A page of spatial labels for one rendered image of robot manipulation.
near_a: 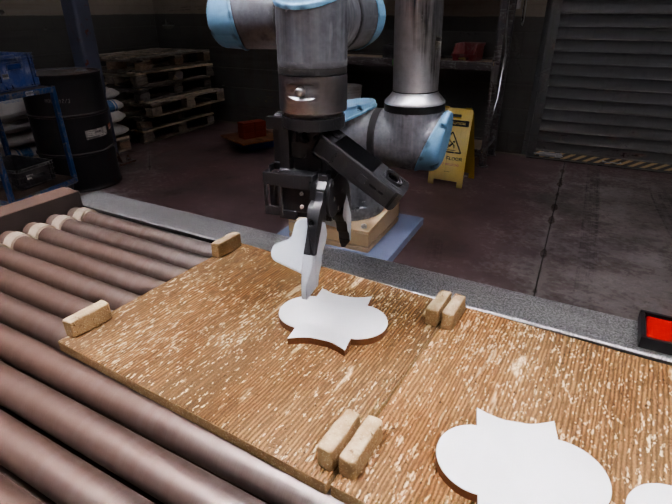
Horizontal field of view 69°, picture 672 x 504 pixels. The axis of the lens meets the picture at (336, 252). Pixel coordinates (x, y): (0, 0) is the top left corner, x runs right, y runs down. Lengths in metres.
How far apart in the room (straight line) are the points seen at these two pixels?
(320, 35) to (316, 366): 0.37
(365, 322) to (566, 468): 0.29
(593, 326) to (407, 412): 0.35
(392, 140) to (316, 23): 0.47
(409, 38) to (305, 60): 0.44
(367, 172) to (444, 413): 0.27
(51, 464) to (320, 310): 0.35
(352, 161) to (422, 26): 0.44
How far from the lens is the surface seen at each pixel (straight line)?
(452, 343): 0.65
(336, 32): 0.53
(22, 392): 0.70
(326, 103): 0.53
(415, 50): 0.94
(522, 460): 0.52
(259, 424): 0.54
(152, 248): 0.98
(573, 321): 0.79
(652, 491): 0.54
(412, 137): 0.95
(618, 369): 0.69
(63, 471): 0.58
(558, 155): 5.23
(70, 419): 0.63
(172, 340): 0.68
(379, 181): 0.54
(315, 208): 0.54
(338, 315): 0.67
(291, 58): 0.53
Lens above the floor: 1.32
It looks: 27 degrees down
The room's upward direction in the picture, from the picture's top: straight up
